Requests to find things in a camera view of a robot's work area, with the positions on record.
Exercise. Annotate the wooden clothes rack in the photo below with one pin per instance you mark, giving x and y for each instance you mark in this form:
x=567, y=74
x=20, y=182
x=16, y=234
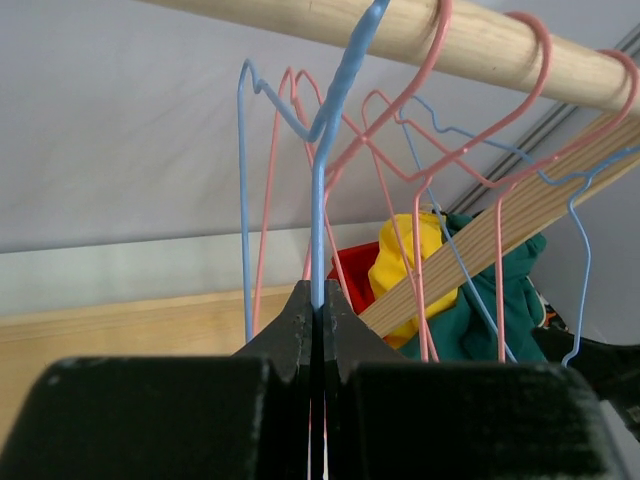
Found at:
x=119, y=169

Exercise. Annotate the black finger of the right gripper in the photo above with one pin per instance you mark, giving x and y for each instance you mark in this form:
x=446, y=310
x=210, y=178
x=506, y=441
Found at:
x=612, y=371

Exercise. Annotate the orange camouflage shorts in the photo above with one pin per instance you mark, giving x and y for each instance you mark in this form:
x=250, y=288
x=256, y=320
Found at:
x=551, y=318

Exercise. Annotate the green shorts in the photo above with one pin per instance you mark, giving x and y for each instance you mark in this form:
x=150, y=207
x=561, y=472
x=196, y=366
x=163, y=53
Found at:
x=463, y=333

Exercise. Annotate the light blue wire hanger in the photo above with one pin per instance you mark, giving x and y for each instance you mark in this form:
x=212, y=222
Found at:
x=600, y=163

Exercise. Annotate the blue hanger with green shorts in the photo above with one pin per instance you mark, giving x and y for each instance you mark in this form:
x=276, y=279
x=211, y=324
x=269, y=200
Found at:
x=322, y=131

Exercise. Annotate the yellow shorts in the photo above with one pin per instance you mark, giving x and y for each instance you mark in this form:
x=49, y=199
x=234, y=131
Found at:
x=395, y=241

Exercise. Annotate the pink hanger with camouflage shorts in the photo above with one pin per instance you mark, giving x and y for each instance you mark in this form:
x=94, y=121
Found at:
x=500, y=125

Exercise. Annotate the pink wire hanger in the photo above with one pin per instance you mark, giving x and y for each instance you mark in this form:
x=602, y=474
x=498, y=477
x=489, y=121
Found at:
x=483, y=242

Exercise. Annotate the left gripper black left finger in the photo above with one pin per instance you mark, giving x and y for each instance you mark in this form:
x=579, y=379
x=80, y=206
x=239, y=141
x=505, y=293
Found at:
x=243, y=416

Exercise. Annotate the red plastic bin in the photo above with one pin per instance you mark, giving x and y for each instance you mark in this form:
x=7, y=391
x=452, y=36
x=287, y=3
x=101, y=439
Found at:
x=356, y=262

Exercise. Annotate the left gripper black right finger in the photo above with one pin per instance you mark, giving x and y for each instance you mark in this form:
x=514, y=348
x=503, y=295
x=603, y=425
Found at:
x=388, y=417

